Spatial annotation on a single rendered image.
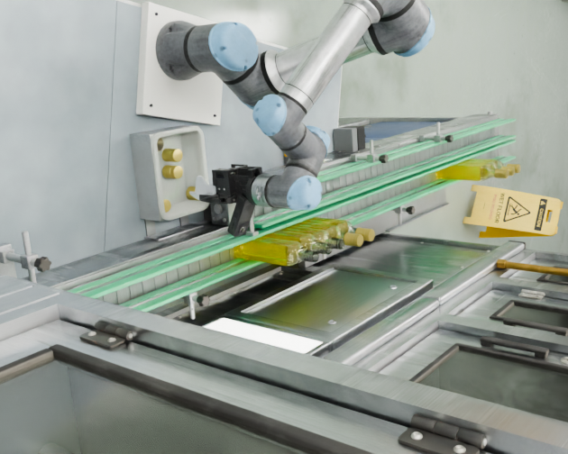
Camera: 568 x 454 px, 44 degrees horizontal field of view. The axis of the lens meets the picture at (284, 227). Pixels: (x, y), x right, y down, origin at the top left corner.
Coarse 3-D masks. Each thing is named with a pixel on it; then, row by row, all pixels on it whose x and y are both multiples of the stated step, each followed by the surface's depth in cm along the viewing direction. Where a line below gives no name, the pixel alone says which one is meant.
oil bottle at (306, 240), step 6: (270, 234) 192; (276, 234) 191; (282, 234) 191; (288, 234) 190; (294, 234) 190; (300, 234) 189; (306, 234) 189; (294, 240) 187; (300, 240) 186; (306, 240) 185; (312, 240) 186; (306, 246) 185
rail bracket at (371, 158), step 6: (372, 144) 228; (372, 150) 229; (354, 156) 233; (360, 156) 232; (366, 156) 231; (372, 156) 228; (378, 156) 228; (384, 156) 226; (372, 162) 229; (384, 162) 226
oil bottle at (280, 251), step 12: (252, 240) 190; (264, 240) 189; (276, 240) 188; (288, 240) 187; (240, 252) 192; (252, 252) 189; (264, 252) 187; (276, 252) 184; (288, 252) 181; (288, 264) 182
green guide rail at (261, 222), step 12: (480, 144) 302; (492, 144) 300; (444, 156) 279; (456, 156) 275; (408, 168) 258; (420, 168) 254; (372, 180) 240; (384, 180) 237; (336, 192) 225; (348, 192) 223; (360, 192) 225; (324, 204) 210; (264, 216) 199; (276, 216) 198; (288, 216) 198
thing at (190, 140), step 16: (192, 128) 183; (176, 144) 189; (192, 144) 188; (160, 160) 185; (192, 160) 190; (160, 176) 186; (192, 176) 191; (160, 192) 177; (176, 192) 191; (160, 208) 178; (176, 208) 187; (192, 208) 187
